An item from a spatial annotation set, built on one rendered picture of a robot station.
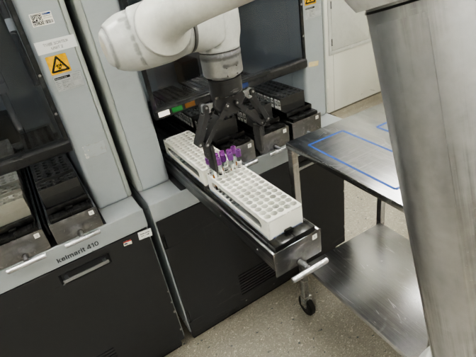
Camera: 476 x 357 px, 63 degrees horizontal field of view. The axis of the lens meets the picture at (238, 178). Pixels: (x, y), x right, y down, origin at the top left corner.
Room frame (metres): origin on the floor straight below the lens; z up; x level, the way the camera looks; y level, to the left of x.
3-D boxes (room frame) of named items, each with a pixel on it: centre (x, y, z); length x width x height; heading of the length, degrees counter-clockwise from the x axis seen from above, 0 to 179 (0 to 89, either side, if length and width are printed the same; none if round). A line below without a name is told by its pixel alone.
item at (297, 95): (1.40, -0.25, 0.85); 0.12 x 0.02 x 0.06; 116
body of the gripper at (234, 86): (0.86, -0.01, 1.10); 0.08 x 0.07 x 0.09; 117
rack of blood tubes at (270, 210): (0.83, -0.02, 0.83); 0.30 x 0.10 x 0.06; 27
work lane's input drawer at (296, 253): (0.96, 0.04, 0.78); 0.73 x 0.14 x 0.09; 27
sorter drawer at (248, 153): (1.48, 0.13, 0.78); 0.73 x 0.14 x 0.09; 27
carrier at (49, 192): (1.02, 0.52, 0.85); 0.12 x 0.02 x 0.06; 117
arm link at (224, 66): (0.86, -0.01, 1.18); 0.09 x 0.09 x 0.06
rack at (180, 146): (1.12, 0.12, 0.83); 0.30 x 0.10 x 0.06; 27
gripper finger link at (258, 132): (0.89, -0.07, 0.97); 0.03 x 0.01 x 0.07; 27
